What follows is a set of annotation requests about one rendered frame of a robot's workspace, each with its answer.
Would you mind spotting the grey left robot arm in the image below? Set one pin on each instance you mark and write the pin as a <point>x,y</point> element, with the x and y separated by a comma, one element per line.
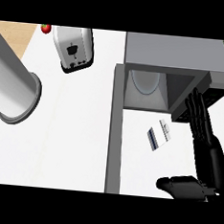
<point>10,82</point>

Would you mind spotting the red strawberry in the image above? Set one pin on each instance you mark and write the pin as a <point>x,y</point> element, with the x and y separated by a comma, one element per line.
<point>46,28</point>

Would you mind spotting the grey microwave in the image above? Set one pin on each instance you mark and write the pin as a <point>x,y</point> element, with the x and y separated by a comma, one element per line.
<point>173,53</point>

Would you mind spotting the glass microwave turntable plate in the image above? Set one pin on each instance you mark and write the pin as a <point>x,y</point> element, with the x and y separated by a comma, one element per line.
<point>145,81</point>

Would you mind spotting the grey microwave door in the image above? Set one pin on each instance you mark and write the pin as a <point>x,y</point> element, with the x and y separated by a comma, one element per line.
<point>116,133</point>

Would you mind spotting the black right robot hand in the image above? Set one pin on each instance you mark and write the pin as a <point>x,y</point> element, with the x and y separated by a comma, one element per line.
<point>213,167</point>

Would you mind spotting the silver toaster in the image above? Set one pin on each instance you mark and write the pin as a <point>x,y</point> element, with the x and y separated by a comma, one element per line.
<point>73,48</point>

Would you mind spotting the white milk carton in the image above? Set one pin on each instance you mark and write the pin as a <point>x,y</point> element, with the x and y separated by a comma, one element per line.
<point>158,137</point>

